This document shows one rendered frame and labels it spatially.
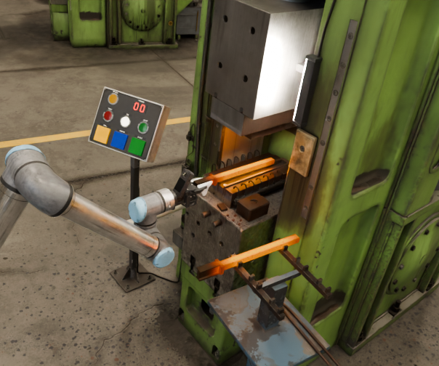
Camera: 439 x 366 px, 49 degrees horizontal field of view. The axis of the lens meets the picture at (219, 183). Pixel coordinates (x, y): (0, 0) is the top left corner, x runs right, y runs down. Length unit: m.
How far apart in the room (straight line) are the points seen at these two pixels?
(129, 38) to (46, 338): 4.72
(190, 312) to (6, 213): 1.32
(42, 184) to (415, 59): 1.39
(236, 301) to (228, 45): 1.00
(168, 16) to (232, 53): 4.94
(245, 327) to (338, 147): 0.76
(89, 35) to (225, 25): 4.89
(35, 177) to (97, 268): 1.68
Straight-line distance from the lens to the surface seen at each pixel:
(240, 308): 1.97
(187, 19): 7.29
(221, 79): 1.98
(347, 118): 1.77
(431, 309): 3.40
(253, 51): 1.82
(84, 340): 2.78
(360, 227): 2.35
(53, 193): 1.52
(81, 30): 6.68
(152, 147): 2.33
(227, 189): 2.11
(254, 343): 1.88
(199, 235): 2.29
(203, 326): 2.64
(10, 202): 1.66
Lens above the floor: 2.16
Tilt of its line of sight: 33 degrees down
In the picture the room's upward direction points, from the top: 8 degrees clockwise
